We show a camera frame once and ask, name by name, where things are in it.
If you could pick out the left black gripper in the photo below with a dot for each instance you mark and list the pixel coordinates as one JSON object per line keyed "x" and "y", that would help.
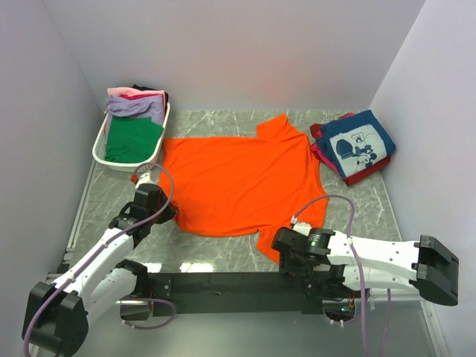
{"x": 168, "y": 215}

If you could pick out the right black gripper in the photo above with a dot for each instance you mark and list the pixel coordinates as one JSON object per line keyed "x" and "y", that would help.
{"x": 286, "y": 265}

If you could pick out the orange t shirt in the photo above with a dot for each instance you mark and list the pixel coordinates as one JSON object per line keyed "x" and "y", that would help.
{"x": 235, "y": 186}

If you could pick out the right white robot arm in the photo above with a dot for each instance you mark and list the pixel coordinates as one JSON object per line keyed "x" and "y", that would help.
{"x": 332, "y": 263}

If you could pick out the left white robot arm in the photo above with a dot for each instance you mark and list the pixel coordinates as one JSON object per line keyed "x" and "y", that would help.
{"x": 59, "y": 314}

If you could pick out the green shirt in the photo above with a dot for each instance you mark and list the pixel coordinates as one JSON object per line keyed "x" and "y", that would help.
{"x": 132, "y": 140}

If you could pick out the white perforated basket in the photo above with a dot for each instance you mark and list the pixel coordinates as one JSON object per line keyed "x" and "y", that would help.
{"x": 99, "y": 149}

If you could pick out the lavender shirt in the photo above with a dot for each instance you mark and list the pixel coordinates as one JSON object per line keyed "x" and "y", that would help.
{"x": 146, "y": 107}

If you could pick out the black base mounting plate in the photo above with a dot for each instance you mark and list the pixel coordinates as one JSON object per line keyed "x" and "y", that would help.
{"x": 237, "y": 292}

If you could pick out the magenta shirt in basket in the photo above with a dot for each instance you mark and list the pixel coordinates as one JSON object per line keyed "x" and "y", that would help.
{"x": 134, "y": 97}

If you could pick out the pink folded shirt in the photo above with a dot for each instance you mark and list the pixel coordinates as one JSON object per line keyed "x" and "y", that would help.
{"x": 322, "y": 157}

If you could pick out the light pink shirt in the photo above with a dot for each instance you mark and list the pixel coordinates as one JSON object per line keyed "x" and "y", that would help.
{"x": 118, "y": 91}

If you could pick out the black garment in basket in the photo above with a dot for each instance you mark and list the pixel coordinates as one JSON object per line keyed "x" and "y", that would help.
{"x": 143, "y": 87}

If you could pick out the blue cartoon print shirt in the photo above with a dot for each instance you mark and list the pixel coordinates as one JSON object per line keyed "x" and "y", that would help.
{"x": 355, "y": 143}

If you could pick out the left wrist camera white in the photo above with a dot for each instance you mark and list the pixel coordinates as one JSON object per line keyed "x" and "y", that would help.
{"x": 143, "y": 178}

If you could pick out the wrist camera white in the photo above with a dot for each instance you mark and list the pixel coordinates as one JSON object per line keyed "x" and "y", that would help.
{"x": 143, "y": 178}
{"x": 303, "y": 228}

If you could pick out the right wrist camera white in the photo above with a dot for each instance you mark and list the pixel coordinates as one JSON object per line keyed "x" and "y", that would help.
{"x": 303, "y": 228}

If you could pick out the aluminium rail frame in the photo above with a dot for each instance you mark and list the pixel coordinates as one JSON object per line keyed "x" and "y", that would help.
{"x": 134, "y": 313}

